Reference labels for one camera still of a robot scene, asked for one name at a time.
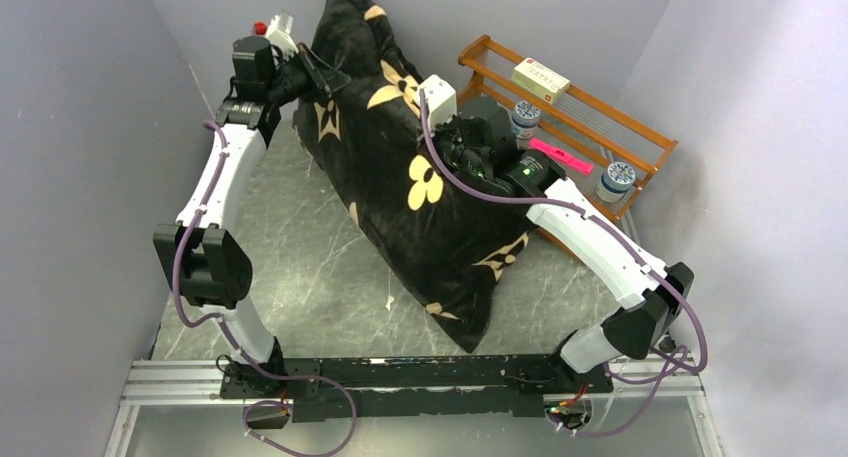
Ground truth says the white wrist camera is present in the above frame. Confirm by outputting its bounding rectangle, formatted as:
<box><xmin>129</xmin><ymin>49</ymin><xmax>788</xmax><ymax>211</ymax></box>
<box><xmin>418</xmin><ymin>74</ymin><xmax>458</xmax><ymax>131</ymax></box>
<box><xmin>252</xmin><ymin>11</ymin><xmax>298</xmax><ymax>60</ymax></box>

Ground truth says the pink flat plastic item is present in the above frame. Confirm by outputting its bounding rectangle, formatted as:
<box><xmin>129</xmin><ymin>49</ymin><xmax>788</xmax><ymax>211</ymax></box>
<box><xmin>527</xmin><ymin>138</ymin><xmax>594</xmax><ymax>176</ymax></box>

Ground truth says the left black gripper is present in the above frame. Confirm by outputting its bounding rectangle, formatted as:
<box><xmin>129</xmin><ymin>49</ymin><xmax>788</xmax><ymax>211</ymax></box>
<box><xmin>266</xmin><ymin>43</ymin><xmax>353</xmax><ymax>108</ymax></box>

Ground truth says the white cardboard box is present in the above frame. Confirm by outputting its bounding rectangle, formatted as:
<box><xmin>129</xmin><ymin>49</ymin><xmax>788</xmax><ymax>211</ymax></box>
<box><xmin>511</xmin><ymin>58</ymin><xmax>571</xmax><ymax>104</ymax></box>

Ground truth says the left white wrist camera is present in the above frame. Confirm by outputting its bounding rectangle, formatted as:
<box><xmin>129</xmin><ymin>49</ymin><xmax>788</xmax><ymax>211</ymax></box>
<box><xmin>252</xmin><ymin>11</ymin><xmax>298</xmax><ymax>60</ymax></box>

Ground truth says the black pillowcase with beige flowers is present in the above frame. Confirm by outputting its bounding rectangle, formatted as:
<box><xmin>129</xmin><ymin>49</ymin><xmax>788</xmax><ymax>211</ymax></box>
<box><xmin>293</xmin><ymin>0</ymin><xmax>533</xmax><ymax>352</ymax></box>

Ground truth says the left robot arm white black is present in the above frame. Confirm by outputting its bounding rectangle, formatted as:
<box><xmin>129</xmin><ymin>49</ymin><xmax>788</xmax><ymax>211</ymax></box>
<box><xmin>153</xmin><ymin>35</ymin><xmax>351</xmax><ymax>397</ymax></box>

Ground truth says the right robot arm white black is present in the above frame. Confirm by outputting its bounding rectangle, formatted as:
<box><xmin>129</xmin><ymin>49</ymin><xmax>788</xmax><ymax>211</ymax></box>
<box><xmin>418</xmin><ymin>91</ymin><xmax>698</xmax><ymax>392</ymax></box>

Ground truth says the wooden two-tier shelf rack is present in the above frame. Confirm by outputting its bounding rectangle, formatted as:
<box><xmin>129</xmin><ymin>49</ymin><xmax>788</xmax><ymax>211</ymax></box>
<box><xmin>458</xmin><ymin>34</ymin><xmax>678</xmax><ymax>241</ymax></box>

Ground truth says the white jar blue lid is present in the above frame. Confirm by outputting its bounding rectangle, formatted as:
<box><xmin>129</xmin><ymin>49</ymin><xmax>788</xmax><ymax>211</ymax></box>
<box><xmin>510</xmin><ymin>100</ymin><xmax>541</xmax><ymax>140</ymax></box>
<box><xmin>595</xmin><ymin>161</ymin><xmax>636</xmax><ymax>203</ymax></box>

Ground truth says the aluminium frame rail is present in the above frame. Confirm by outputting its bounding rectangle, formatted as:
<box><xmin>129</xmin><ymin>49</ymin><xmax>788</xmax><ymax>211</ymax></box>
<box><xmin>106</xmin><ymin>354</ymin><xmax>723</xmax><ymax>456</ymax></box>

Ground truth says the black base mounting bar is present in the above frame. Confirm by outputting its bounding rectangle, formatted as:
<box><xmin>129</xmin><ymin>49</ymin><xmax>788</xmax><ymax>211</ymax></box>
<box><xmin>215</xmin><ymin>354</ymin><xmax>613</xmax><ymax>423</ymax></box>

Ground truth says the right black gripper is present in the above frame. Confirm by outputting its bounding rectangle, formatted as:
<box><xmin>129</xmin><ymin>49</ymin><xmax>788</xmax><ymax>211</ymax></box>
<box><xmin>417</xmin><ymin>107</ymin><xmax>491</xmax><ymax>181</ymax></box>

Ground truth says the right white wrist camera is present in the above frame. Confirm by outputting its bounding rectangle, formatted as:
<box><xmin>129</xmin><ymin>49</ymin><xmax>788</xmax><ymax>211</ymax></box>
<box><xmin>418</xmin><ymin>74</ymin><xmax>458</xmax><ymax>131</ymax></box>

